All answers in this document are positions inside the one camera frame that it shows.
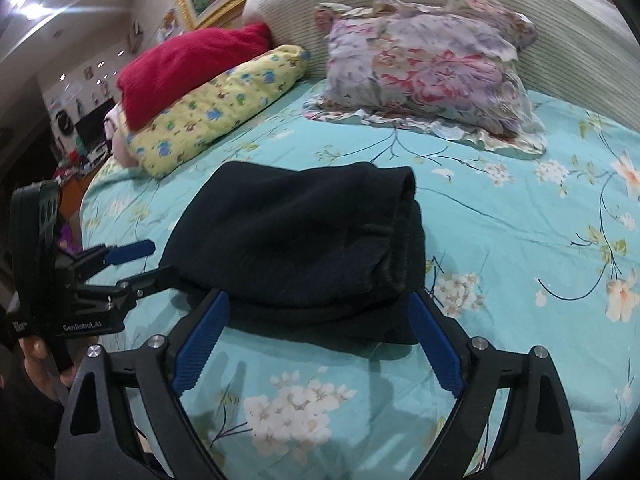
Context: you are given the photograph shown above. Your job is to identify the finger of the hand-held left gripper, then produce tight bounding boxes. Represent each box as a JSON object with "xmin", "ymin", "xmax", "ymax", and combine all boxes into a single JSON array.
[
  {"xmin": 74, "ymin": 265, "xmax": 181, "ymax": 310},
  {"xmin": 74, "ymin": 238, "xmax": 157, "ymax": 282}
]

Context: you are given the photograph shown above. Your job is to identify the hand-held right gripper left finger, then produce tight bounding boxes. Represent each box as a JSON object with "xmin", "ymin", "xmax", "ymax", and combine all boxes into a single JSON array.
[{"xmin": 54, "ymin": 287, "xmax": 232, "ymax": 480}]

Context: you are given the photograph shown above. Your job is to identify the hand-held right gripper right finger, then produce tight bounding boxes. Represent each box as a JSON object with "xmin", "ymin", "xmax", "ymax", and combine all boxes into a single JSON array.
[{"xmin": 406, "ymin": 287, "xmax": 581, "ymax": 480}]

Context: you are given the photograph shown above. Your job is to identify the black pants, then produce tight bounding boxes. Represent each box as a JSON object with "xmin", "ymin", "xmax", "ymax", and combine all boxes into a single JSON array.
[{"xmin": 159, "ymin": 160, "xmax": 427, "ymax": 346}]

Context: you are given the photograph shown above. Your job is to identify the person's left forearm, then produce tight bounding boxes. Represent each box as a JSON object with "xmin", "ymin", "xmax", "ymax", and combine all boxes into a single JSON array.
[{"xmin": 0, "ymin": 360, "xmax": 68, "ymax": 480}]

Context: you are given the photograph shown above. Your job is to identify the person's left hand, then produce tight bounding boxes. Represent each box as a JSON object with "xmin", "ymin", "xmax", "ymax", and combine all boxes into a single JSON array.
[{"xmin": 19, "ymin": 335, "xmax": 101, "ymax": 403}]

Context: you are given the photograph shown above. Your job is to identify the orange wooden table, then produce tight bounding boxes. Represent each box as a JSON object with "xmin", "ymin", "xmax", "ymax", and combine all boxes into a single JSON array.
[{"xmin": 60, "ymin": 170, "xmax": 101, "ymax": 221}]

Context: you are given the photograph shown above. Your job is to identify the pink and white cloth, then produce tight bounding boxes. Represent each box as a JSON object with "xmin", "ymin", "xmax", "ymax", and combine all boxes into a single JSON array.
[{"xmin": 102, "ymin": 102, "xmax": 140, "ymax": 168}]

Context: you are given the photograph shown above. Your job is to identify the turquoise floral bed sheet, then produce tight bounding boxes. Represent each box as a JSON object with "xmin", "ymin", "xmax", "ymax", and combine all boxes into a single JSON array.
[{"xmin": 79, "ymin": 77, "xmax": 640, "ymax": 480}]

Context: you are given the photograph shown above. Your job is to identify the black television screen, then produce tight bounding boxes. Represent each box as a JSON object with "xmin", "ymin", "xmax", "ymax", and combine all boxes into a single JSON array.
[{"xmin": 74, "ymin": 102, "xmax": 117, "ymax": 155}]

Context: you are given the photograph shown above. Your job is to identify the yellow patterned pillow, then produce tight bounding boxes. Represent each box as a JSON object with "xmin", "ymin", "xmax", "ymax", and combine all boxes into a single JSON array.
[{"xmin": 125, "ymin": 44, "xmax": 310, "ymax": 180}]

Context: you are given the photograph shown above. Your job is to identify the red pillow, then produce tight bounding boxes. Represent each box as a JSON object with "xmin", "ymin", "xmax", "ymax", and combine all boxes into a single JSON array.
[{"xmin": 116, "ymin": 22, "xmax": 273, "ymax": 131}]

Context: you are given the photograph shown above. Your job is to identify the ceiling light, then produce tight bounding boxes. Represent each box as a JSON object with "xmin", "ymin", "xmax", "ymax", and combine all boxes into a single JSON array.
[{"xmin": 6, "ymin": 0, "xmax": 48, "ymax": 18}]

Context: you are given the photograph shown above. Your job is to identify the purple floral ruffled pillow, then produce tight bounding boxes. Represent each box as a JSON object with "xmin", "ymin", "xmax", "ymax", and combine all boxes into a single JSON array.
[{"xmin": 302, "ymin": 0, "xmax": 548, "ymax": 156}]

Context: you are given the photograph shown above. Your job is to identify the striped padded headboard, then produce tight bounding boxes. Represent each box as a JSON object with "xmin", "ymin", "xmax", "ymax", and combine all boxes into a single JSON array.
[{"xmin": 242, "ymin": 0, "xmax": 640, "ymax": 136}]

